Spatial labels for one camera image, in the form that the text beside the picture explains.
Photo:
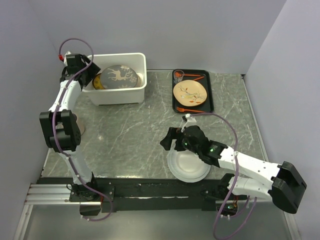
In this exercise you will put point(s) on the aluminium frame rail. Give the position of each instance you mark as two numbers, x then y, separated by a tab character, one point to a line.
47	194

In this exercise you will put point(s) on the beige bird pattern plate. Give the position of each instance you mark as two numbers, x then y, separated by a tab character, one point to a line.
190	93

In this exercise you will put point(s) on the clear drinking glass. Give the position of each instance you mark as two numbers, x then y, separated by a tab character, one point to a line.
177	79

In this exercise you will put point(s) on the cream green leaf plate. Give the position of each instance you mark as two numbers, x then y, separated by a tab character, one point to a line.
143	80

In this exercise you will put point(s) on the pink plastic plate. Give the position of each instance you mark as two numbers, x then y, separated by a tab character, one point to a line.
139	81

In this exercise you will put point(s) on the orange plastic spoon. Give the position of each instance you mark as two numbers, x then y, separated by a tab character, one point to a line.
192	74

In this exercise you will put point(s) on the pink ceramic mug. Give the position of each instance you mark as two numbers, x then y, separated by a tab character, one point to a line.
80	124

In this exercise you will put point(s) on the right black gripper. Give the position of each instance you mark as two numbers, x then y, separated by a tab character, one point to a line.
174	133

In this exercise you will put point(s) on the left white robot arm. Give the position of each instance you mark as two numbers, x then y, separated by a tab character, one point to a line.
59	124

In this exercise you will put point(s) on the yellow patterned small plate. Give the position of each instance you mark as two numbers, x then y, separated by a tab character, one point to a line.
96	82

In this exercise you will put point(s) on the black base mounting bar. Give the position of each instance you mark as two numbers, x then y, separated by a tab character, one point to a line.
139	194

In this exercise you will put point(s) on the black serving tray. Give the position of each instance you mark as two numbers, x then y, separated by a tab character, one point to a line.
208	105

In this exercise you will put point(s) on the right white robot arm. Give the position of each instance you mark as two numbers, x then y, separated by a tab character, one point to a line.
280	183

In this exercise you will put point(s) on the white bottom plate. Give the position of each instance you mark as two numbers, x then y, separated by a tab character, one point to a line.
190	175

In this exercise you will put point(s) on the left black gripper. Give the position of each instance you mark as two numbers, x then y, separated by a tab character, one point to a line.
93	70

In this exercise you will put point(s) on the white plastic bin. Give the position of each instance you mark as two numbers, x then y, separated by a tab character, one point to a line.
136	61

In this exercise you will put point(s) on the orange plastic fork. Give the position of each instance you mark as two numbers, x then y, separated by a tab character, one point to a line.
188	110

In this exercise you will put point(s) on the white ribbed deep plate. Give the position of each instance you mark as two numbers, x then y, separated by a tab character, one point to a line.
184	159

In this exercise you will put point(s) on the dark brown rimmed plate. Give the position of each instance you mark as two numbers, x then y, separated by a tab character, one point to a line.
118	77

